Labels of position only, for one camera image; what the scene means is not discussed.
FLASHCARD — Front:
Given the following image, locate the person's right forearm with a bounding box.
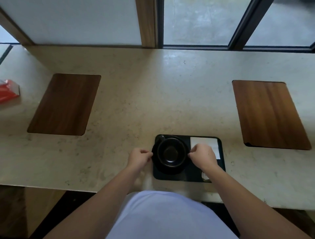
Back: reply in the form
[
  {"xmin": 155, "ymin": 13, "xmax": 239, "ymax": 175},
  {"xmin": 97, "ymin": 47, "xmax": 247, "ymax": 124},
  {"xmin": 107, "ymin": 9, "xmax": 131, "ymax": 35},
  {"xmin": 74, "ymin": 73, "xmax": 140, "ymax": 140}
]
[{"xmin": 204, "ymin": 165, "xmax": 312, "ymax": 239}]

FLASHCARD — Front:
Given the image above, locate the person's left hand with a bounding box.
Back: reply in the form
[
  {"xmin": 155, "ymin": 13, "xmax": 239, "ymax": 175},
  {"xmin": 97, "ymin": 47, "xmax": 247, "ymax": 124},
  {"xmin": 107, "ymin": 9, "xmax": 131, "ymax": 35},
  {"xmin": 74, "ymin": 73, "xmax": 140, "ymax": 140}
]
[{"xmin": 126, "ymin": 147, "xmax": 154, "ymax": 172}]

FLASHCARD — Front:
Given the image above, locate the person's left forearm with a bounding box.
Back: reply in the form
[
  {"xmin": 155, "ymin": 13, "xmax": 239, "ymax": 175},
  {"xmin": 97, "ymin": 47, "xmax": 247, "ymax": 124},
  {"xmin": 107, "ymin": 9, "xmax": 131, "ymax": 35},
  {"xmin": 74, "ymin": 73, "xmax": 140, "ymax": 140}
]
[{"xmin": 43, "ymin": 163, "xmax": 143, "ymax": 239}]

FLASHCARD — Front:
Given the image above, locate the black window frame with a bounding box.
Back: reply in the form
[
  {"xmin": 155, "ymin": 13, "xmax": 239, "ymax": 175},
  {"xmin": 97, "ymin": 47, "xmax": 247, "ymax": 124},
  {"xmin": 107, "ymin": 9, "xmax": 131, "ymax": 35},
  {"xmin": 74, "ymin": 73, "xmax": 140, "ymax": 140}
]
[{"xmin": 157, "ymin": 0, "xmax": 315, "ymax": 54}]

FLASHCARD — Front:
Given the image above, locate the black saucer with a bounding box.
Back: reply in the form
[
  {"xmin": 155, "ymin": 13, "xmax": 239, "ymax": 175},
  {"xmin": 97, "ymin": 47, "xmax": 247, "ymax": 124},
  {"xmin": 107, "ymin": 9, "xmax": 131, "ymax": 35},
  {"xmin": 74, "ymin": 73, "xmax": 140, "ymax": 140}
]
[{"xmin": 151, "ymin": 135, "xmax": 192, "ymax": 175}]

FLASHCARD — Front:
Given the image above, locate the person's right hand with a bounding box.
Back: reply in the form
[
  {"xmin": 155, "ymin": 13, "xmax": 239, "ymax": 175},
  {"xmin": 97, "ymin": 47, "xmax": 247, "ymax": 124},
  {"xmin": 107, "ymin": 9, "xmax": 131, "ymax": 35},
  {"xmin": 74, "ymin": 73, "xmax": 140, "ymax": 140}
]
[{"xmin": 188, "ymin": 143, "xmax": 220, "ymax": 173}]

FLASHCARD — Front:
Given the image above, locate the black cup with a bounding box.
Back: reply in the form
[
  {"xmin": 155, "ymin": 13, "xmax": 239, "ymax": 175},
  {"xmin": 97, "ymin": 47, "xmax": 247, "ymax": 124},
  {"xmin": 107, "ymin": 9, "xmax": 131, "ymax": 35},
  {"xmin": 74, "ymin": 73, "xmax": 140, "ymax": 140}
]
[{"xmin": 155, "ymin": 135, "xmax": 189, "ymax": 168}]

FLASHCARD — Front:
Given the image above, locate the dark green tray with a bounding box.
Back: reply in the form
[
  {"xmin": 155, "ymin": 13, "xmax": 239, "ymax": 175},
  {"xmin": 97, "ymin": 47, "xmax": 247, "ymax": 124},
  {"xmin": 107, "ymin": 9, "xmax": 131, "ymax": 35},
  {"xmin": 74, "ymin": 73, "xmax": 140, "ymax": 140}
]
[{"xmin": 152, "ymin": 134, "xmax": 226, "ymax": 183}]

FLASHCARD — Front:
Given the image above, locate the white paper napkin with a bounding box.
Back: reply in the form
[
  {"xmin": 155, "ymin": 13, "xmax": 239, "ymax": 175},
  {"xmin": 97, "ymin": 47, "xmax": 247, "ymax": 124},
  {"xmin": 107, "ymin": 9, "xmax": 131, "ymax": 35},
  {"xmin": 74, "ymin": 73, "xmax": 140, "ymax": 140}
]
[{"xmin": 190, "ymin": 137, "xmax": 221, "ymax": 160}]

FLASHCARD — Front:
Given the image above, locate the person's white shirt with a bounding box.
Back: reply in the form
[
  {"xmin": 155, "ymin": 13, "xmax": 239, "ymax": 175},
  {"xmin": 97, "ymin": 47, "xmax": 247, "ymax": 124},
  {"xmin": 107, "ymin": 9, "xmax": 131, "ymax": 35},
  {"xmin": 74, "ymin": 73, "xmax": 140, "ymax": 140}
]
[{"xmin": 105, "ymin": 191, "xmax": 239, "ymax": 239}]

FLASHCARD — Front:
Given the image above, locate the brown wooden placemat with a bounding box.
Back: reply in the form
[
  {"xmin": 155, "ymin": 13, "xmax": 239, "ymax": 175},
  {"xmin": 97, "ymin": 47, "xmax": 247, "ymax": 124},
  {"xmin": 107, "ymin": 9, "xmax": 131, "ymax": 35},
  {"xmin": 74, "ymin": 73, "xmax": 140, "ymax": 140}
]
[
  {"xmin": 27, "ymin": 73, "xmax": 102, "ymax": 136},
  {"xmin": 232, "ymin": 79, "xmax": 312, "ymax": 151}
]

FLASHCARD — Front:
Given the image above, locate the red tissue packet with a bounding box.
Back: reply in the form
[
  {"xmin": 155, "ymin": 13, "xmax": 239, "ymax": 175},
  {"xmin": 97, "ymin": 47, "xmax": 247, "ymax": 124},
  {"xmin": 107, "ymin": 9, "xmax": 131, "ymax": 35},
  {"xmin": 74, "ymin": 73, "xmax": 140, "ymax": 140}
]
[{"xmin": 0, "ymin": 79, "xmax": 20, "ymax": 104}]

